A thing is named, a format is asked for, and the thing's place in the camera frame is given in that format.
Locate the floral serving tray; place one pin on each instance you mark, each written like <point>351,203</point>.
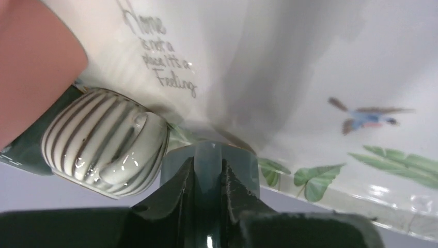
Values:
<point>338,99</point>

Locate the pink mug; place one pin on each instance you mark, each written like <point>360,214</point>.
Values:
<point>40,59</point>

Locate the striped ribbed mug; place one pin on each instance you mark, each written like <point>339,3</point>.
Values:
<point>107,143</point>

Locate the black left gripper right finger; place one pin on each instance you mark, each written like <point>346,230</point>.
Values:
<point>252,223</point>

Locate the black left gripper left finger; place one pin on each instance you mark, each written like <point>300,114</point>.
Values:
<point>166,217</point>

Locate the dark grey-green mug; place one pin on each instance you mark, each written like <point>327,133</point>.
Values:
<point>24,152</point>

